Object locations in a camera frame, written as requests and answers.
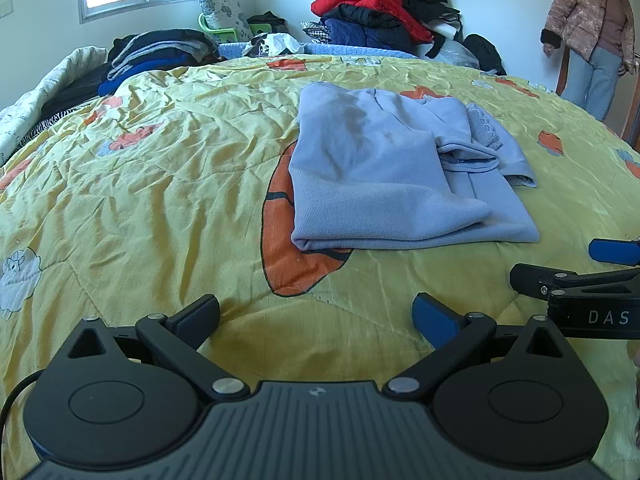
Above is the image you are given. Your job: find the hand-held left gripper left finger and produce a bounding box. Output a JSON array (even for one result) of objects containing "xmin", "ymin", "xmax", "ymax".
[{"xmin": 64, "ymin": 293, "xmax": 252, "ymax": 404}]

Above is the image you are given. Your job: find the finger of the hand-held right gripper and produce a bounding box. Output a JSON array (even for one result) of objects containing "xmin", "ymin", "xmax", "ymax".
[
  {"xmin": 509, "ymin": 262, "xmax": 640, "ymax": 303},
  {"xmin": 588, "ymin": 237, "xmax": 640, "ymax": 264}
]

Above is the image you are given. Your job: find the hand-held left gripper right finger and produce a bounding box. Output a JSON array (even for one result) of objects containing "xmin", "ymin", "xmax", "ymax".
[{"xmin": 381, "ymin": 292, "xmax": 577, "ymax": 404}]

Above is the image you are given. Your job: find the light blue sweater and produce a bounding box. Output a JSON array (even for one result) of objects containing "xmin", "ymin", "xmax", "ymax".
[{"xmin": 289, "ymin": 82, "xmax": 541, "ymax": 252}]

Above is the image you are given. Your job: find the pile of dark clothes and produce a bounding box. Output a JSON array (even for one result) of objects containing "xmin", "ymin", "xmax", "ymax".
[{"xmin": 97, "ymin": 28, "xmax": 221, "ymax": 96}]

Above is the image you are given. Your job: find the yellow carrot-print blanket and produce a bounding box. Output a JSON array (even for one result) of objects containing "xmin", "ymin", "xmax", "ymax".
[{"xmin": 0, "ymin": 54, "xmax": 640, "ymax": 463}]

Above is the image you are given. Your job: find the black bag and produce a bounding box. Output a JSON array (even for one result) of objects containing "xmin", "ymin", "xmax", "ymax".
[{"xmin": 462, "ymin": 33, "xmax": 507, "ymax": 77}]

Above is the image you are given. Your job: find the clear plastic bag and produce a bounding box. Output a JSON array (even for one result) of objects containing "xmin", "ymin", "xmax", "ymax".
[{"xmin": 425, "ymin": 37, "xmax": 481, "ymax": 69}]

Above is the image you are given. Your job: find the dark striped cloth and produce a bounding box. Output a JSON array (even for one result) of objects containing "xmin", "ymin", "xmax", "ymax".
[{"xmin": 15, "ymin": 72, "xmax": 109, "ymax": 144}]

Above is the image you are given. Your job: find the grey and white cloth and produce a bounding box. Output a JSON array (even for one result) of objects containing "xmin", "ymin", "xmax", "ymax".
[{"xmin": 425, "ymin": 7, "xmax": 464, "ymax": 41}]

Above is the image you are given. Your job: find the white quilt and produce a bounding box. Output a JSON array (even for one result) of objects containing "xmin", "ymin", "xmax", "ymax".
[{"xmin": 0, "ymin": 45, "xmax": 111, "ymax": 166}]

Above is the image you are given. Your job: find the green plastic chair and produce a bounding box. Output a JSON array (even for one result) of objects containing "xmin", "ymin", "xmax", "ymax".
[{"xmin": 198, "ymin": 12, "xmax": 274, "ymax": 44}]

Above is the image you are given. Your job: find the black and white cloth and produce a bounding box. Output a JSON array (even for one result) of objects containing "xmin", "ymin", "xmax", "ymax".
[{"xmin": 244, "ymin": 32, "xmax": 305, "ymax": 57}]

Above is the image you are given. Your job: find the blue bed sheet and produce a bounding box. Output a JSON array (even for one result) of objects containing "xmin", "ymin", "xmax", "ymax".
[{"xmin": 217, "ymin": 41, "xmax": 419, "ymax": 64}]

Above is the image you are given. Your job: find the navy padded jacket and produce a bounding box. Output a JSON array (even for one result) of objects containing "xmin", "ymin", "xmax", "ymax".
[{"xmin": 322, "ymin": 17, "xmax": 419, "ymax": 56}]

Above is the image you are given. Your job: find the houndstooth cloth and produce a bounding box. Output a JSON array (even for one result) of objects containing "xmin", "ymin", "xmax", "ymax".
[{"xmin": 300, "ymin": 20, "xmax": 331, "ymax": 45}]

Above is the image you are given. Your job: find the floral pillow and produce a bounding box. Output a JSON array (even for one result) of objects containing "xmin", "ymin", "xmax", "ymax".
[{"xmin": 196, "ymin": 0, "xmax": 254, "ymax": 44}]

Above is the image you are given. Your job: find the black padded jacket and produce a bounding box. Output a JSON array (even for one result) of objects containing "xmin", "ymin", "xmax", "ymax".
[{"xmin": 320, "ymin": 3, "xmax": 401, "ymax": 29}]

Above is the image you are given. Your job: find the black cable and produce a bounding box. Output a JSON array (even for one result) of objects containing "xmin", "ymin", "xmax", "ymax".
[{"xmin": 0, "ymin": 368, "xmax": 44, "ymax": 457}]

